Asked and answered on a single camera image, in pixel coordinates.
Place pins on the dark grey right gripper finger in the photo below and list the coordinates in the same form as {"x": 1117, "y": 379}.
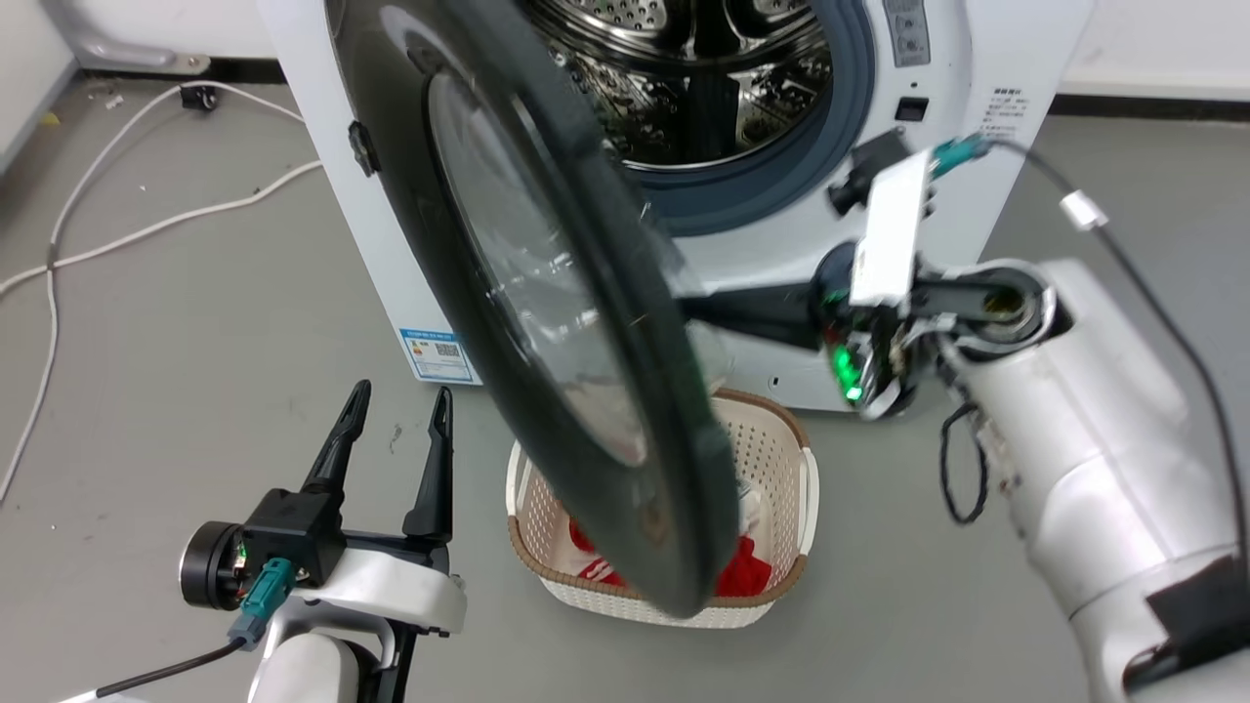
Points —
{"x": 762, "y": 314}

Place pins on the black floor plug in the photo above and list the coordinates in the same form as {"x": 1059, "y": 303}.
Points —
{"x": 199, "y": 98}

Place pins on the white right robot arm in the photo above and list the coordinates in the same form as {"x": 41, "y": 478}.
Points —
{"x": 1074, "y": 439}

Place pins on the grey washer control panel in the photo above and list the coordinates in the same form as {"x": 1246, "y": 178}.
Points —
{"x": 908, "y": 29}

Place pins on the cream plastic laundry basket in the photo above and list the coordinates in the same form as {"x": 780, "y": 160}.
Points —
{"x": 771, "y": 459}

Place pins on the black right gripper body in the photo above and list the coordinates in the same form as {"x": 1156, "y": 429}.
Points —
{"x": 869, "y": 342}

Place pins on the stainless steel washer drum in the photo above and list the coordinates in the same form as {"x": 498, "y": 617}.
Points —
{"x": 635, "y": 107}

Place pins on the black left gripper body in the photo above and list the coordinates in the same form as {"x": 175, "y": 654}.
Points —
{"x": 293, "y": 527}

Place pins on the blue energy label sticker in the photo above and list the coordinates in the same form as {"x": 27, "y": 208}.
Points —
{"x": 439, "y": 353}

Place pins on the white garment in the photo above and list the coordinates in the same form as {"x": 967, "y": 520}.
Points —
{"x": 752, "y": 510}

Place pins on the red garment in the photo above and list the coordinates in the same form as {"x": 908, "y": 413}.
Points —
{"x": 747, "y": 576}

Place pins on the blue-grey rubber door gasket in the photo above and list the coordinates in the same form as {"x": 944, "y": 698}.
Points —
{"x": 781, "y": 186}

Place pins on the dark round washing machine door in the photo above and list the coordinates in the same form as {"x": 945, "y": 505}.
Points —
{"x": 625, "y": 322}

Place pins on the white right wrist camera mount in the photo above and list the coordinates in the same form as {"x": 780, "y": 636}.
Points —
{"x": 891, "y": 234}

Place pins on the white front-load washing machine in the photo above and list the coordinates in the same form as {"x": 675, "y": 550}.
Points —
{"x": 762, "y": 254}

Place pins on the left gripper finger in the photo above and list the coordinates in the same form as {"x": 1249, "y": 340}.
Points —
{"x": 435, "y": 478}
{"x": 337, "y": 444}

